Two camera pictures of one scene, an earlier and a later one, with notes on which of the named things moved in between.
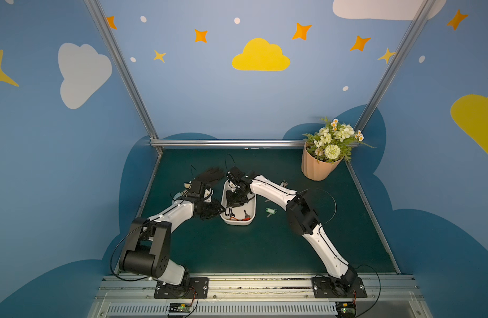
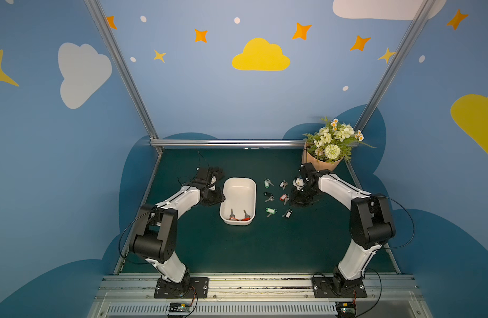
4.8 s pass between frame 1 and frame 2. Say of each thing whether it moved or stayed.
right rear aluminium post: stayed
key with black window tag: moved
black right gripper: moved
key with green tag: stayed
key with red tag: stayed
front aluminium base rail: stayed
